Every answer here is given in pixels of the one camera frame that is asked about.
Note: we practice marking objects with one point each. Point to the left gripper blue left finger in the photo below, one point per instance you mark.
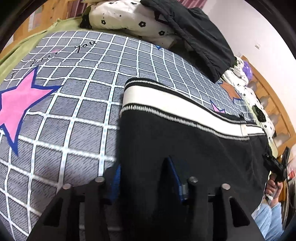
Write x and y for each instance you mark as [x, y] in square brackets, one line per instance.
[113, 182]

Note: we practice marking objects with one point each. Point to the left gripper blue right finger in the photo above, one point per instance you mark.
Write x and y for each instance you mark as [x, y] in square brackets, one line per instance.
[178, 188]

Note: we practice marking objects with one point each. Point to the black pants with white stripe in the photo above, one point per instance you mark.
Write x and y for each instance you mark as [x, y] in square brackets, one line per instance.
[218, 156]

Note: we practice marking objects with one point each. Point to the light blue sleeve forearm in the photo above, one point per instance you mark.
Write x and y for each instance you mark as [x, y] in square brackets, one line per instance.
[269, 221]

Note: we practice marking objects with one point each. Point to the person's right hand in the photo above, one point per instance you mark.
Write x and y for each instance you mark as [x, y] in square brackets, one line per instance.
[273, 189]

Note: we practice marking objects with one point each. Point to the grey grid bed sheet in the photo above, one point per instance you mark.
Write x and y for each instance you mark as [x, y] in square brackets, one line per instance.
[69, 137]

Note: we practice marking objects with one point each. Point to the purple plush item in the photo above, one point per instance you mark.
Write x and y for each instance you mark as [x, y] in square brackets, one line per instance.
[247, 70]

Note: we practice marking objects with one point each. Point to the black jacket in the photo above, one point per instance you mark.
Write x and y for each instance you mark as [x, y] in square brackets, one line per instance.
[206, 46]

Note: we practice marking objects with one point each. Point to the green blanket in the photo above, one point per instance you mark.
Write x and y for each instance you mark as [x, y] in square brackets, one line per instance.
[16, 51]

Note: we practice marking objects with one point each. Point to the white flower print quilt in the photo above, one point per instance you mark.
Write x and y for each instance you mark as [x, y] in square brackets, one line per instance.
[140, 22]

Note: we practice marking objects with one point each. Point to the maroon curtain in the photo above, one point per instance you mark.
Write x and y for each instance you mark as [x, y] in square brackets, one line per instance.
[77, 8]

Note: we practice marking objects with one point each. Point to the wooden bed frame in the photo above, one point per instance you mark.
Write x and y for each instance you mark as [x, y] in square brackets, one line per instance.
[52, 11]

